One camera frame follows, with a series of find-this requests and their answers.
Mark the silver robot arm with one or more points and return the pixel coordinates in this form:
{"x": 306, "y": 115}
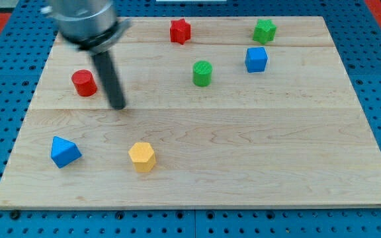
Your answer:
{"x": 91, "y": 25}

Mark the light wooden board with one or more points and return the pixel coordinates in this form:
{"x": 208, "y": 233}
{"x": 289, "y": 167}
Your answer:
{"x": 291, "y": 137}

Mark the green cylinder block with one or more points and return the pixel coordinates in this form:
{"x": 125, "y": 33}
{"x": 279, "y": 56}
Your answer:
{"x": 202, "y": 73}

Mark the yellow hexagon block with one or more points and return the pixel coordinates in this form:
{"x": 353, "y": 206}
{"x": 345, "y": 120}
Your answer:
{"x": 142, "y": 156}

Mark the red star block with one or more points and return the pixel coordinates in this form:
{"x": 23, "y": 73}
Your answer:
{"x": 180, "y": 31}

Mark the blue cube block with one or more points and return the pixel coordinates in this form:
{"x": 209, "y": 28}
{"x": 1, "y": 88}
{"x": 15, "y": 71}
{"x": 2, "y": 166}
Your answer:
{"x": 256, "y": 59}

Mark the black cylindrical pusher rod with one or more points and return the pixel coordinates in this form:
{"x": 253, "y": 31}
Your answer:
{"x": 109, "y": 80}

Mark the red cylinder block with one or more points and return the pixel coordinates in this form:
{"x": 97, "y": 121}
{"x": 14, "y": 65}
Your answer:
{"x": 84, "y": 83}

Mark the green star block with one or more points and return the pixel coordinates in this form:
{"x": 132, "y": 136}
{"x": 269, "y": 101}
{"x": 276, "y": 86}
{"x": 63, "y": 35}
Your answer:
{"x": 264, "y": 31}

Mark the blue triangular prism block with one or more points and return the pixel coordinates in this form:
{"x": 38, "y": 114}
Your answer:
{"x": 64, "y": 152}

